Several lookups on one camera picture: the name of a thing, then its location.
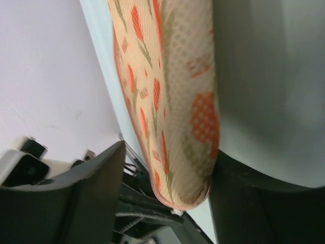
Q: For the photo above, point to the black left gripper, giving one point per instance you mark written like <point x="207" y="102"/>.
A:
<point x="140" y="216"/>

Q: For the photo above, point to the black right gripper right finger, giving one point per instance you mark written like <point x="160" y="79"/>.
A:
<point x="251" y="207"/>

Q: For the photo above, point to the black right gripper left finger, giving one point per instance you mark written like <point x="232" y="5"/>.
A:
<point x="77" y="206"/>

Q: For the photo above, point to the pink floral mesh laundry bag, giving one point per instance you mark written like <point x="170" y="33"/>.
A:
<point x="165" y="57"/>

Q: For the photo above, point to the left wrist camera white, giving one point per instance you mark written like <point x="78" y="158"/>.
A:
<point x="25" y="164"/>

